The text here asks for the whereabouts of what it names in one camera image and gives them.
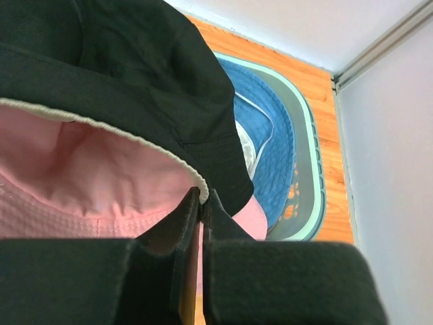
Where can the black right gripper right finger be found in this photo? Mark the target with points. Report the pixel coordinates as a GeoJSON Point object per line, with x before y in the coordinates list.
{"type": "Point", "coordinates": [248, 281]}

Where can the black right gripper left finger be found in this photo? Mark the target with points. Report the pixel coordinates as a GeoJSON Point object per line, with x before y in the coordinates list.
{"type": "Point", "coordinates": [150, 279]}

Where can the black pink-lined hat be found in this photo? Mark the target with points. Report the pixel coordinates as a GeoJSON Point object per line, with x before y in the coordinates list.
{"type": "Point", "coordinates": [110, 112]}

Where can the grey plastic basket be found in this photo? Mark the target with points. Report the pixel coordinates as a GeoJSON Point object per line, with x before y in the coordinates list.
{"type": "Point", "coordinates": [305, 207]}

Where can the blue hat in basket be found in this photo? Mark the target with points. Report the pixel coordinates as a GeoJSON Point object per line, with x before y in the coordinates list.
{"type": "Point", "coordinates": [267, 136]}

